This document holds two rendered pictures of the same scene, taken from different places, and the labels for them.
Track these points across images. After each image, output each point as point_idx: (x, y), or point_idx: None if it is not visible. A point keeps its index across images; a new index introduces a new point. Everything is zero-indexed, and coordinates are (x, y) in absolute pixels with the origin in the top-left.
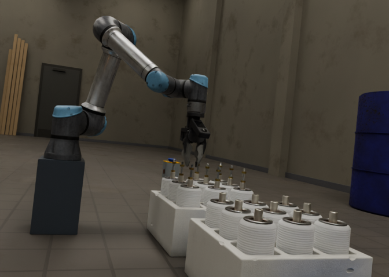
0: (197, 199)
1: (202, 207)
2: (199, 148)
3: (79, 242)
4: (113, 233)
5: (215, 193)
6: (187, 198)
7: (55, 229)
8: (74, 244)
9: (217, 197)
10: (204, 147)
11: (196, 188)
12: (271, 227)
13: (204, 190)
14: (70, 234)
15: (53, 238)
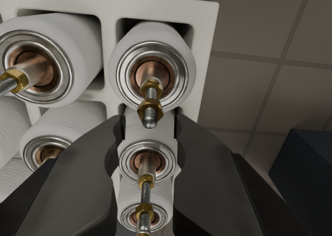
0: (138, 27)
1: (115, 28)
2: (82, 204)
3: (305, 95)
4: (237, 131)
5: (57, 25)
6: (172, 30)
7: (324, 135)
8: (314, 88)
9: (55, 19)
10: (3, 218)
11: (138, 42)
12: None
13: (75, 123)
14: (299, 129)
15: (329, 115)
